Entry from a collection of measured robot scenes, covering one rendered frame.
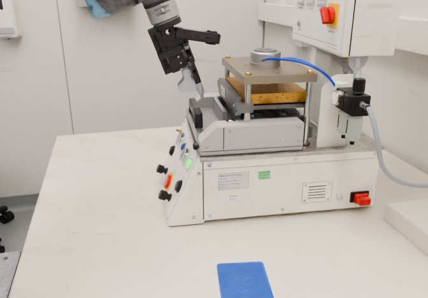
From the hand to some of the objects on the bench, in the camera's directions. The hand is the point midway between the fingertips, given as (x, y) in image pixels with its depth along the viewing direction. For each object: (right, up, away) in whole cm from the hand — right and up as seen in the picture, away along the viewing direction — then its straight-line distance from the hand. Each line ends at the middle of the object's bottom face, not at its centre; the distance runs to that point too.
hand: (202, 92), depth 107 cm
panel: (-12, -27, +8) cm, 31 cm away
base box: (+16, -27, +11) cm, 33 cm away
